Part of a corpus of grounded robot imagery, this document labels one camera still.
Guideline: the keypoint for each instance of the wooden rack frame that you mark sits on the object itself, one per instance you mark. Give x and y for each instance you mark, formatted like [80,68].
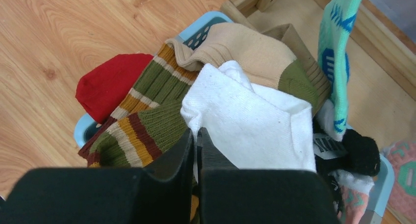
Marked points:
[382,85]

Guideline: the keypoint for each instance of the striped olive sock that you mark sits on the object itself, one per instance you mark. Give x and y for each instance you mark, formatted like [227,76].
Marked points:
[147,122]

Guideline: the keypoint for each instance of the olive green sock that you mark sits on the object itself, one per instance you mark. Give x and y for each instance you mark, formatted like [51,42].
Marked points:
[295,81]

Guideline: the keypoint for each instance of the white sock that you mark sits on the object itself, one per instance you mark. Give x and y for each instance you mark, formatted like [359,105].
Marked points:
[253,126]

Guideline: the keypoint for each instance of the beige sock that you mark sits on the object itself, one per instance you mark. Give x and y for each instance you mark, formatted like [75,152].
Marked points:
[263,56]

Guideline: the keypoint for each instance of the mint green sock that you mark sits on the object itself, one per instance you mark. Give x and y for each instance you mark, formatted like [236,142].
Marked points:
[337,23]

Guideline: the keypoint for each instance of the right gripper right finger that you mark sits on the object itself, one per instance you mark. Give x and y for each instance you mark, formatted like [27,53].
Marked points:
[229,195]

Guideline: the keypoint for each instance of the black sock in basket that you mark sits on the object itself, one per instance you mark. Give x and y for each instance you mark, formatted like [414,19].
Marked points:
[355,154]

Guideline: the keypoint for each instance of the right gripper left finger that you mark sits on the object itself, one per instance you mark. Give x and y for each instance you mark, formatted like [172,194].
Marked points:
[159,193]

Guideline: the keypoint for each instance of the blue sock basket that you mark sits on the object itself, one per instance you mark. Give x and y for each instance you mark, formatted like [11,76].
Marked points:
[193,36]

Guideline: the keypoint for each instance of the red sock in basket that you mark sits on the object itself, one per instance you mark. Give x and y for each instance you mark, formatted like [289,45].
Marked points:
[102,89]

